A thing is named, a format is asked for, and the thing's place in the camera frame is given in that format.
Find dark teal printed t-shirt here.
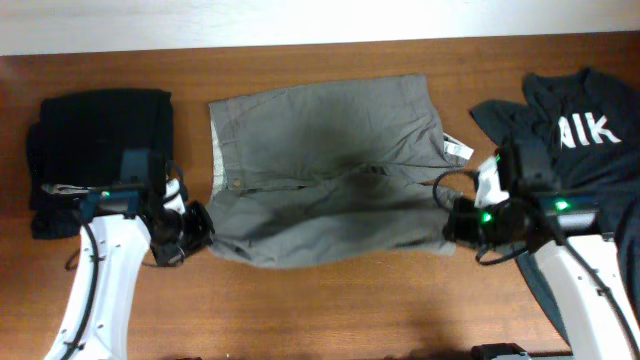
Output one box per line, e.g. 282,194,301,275
468,66,640,346

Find grey cargo shorts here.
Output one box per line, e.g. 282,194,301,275
206,74,467,269

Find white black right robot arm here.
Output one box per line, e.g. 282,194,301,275
445,142,639,359

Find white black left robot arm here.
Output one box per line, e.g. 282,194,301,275
46,150,214,359

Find folded black garment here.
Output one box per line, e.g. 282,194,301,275
26,89,174,240

